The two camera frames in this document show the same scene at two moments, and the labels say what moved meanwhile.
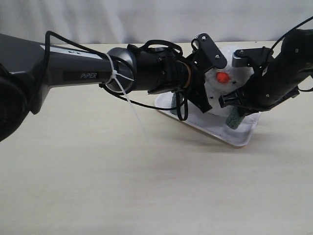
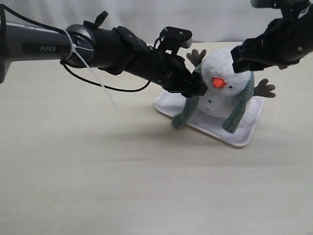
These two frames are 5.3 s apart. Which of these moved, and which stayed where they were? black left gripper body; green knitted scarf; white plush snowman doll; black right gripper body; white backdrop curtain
Moved: black right gripper body; black left gripper body; green knitted scarf
Stayed: white backdrop curtain; white plush snowman doll
